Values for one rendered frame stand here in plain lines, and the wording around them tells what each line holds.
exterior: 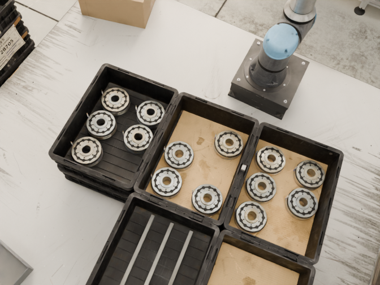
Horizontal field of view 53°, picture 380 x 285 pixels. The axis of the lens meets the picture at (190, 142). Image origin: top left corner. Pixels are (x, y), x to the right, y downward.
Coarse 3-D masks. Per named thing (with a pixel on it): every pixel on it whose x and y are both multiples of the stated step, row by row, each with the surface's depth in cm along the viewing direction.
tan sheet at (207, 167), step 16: (176, 128) 140; (192, 128) 140; (208, 128) 141; (224, 128) 141; (192, 144) 138; (208, 144) 138; (160, 160) 135; (208, 160) 136; (224, 160) 136; (192, 176) 133; (208, 176) 133; (224, 176) 133; (224, 192) 131; (192, 208) 128
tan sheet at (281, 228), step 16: (272, 144) 140; (272, 160) 137; (288, 160) 137; (304, 160) 138; (272, 176) 134; (288, 176) 135; (240, 192) 131; (288, 192) 132; (320, 192) 133; (272, 208) 130; (272, 224) 127; (288, 224) 128; (304, 224) 128; (272, 240) 125; (288, 240) 125; (304, 240) 126
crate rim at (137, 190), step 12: (180, 96) 134; (192, 96) 135; (216, 108) 134; (168, 120) 130; (252, 120) 132; (252, 132) 130; (156, 144) 126; (144, 168) 122; (240, 168) 126; (144, 192) 119; (168, 204) 118; (228, 204) 119; (204, 216) 117
